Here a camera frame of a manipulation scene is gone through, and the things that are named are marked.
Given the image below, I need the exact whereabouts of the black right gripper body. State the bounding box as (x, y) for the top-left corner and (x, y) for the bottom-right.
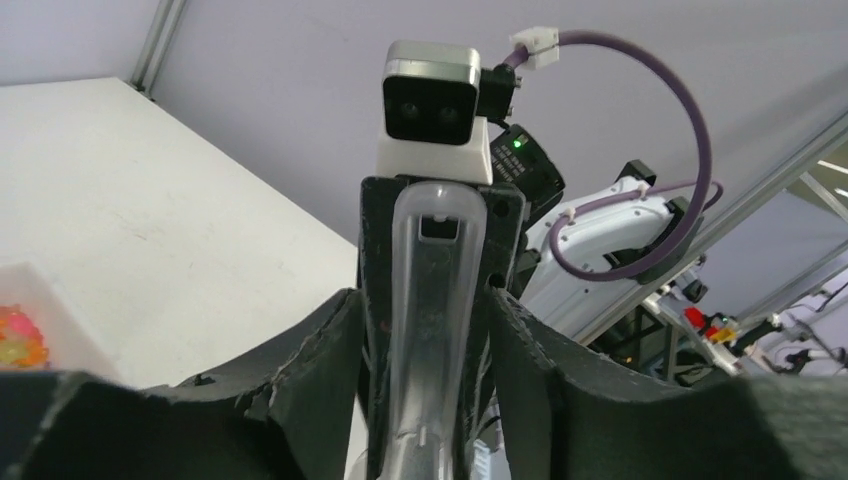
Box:
(357, 176), (525, 479)

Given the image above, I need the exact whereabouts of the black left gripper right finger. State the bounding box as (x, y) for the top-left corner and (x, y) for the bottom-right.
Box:
(486, 289), (847, 479)

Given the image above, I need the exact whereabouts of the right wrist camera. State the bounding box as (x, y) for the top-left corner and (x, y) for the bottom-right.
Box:
(375, 40), (493, 185)

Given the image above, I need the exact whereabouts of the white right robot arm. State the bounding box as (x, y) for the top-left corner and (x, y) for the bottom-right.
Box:
(353, 119), (689, 479)

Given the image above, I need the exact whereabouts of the white star candy bin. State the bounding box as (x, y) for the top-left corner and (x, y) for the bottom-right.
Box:
(1, 258), (125, 383)

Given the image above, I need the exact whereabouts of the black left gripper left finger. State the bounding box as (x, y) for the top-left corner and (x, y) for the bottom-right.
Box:
(1, 289), (364, 479)

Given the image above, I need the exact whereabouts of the translucent plastic scoop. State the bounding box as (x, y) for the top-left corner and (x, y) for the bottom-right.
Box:
(380, 182), (487, 479)

